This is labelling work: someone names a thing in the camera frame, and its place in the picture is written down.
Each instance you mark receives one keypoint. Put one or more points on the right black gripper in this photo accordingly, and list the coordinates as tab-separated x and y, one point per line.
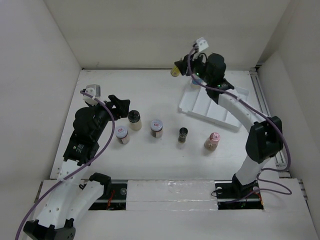
183	63

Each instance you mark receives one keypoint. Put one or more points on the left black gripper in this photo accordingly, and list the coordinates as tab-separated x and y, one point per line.
121	105

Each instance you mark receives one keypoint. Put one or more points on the small yellow brown bottle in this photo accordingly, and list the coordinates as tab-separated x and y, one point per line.
175	72

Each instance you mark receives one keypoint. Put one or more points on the black knob lid jar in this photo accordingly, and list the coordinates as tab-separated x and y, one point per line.
134	119

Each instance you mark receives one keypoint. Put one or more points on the white red lid jar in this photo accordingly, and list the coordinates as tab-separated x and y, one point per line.
122	134
156	127

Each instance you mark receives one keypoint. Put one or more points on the black pepper grinder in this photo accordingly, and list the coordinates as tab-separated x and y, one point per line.
183	132

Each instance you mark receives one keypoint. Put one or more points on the pink cap bottle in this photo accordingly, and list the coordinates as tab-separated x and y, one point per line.
212	141

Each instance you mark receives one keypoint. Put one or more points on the silver lid spice jar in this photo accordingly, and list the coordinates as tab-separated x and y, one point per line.
195	83

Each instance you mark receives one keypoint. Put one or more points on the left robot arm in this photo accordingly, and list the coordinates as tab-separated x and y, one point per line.
66	202

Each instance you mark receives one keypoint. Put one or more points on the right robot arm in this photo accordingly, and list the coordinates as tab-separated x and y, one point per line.
265	136

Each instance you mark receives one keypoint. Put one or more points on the white organizer tray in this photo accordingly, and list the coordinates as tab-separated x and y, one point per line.
196	103

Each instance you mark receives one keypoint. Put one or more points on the white foam block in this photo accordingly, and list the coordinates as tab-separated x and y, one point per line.
171	195

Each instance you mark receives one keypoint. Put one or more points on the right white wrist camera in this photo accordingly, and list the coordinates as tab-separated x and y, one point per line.
200	45

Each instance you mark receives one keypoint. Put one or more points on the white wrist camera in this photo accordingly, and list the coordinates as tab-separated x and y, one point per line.
200	45
93	91

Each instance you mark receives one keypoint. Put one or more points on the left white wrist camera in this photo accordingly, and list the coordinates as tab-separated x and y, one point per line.
93	91

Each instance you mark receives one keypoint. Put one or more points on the black mounting rail front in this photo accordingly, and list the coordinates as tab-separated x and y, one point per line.
116	200

